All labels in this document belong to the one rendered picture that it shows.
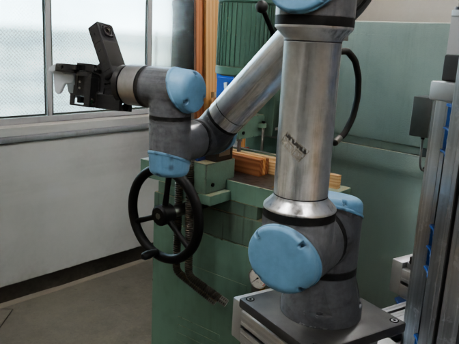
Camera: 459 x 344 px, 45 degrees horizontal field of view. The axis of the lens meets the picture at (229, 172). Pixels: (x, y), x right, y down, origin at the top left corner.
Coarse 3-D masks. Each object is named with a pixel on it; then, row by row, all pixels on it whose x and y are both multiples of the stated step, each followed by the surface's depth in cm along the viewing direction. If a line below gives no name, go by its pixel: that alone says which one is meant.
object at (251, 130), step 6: (258, 114) 184; (252, 120) 179; (258, 120) 182; (246, 126) 177; (252, 126) 180; (240, 132) 175; (246, 132) 178; (252, 132) 180; (258, 132) 183; (240, 138) 176
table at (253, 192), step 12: (144, 168) 187; (228, 180) 165; (240, 180) 165; (252, 180) 166; (264, 180) 167; (216, 192) 162; (228, 192) 164; (240, 192) 163; (252, 192) 160; (264, 192) 158; (204, 204) 160; (252, 204) 161
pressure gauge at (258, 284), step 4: (252, 268) 156; (252, 272) 157; (252, 276) 157; (256, 276) 156; (252, 280) 157; (256, 280) 156; (260, 280) 156; (252, 284) 157; (256, 284) 157; (260, 284) 156; (264, 284) 155; (256, 288) 157; (260, 288) 156; (264, 288) 158
